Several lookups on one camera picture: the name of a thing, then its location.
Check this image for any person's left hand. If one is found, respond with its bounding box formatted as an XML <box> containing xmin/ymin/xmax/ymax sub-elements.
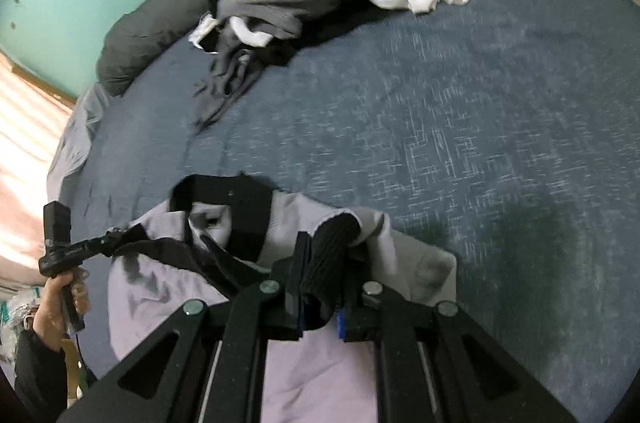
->
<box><xmin>32</xmin><ymin>268</ymin><xmax>91</xmax><ymax>353</ymax></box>

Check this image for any light grey blanket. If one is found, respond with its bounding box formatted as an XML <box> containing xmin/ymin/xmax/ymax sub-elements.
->
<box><xmin>47</xmin><ymin>83</ymin><xmax>112</xmax><ymax>189</ymax></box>

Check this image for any blue patterned bed sheet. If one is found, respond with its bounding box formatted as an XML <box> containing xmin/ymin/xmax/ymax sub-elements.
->
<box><xmin>70</xmin><ymin>0</ymin><xmax>639</xmax><ymax>422</ymax></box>

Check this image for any black tracking camera box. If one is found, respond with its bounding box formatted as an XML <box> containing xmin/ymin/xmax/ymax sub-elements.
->
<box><xmin>43</xmin><ymin>201</ymin><xmax>72</xmax><ymax>254</ymax></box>

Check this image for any grey black zip jacket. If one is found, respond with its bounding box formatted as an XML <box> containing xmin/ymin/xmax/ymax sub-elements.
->
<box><xmin>107</xmin><ymin>175</ymin><xmax>457</xmax><ymax>422</ymax></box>

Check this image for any pink window curtain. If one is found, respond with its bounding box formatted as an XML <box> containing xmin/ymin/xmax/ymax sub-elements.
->
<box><xmin>1</xmin><ymin>57</ymin><xmax>74</xmax><ymax>285</ymax></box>

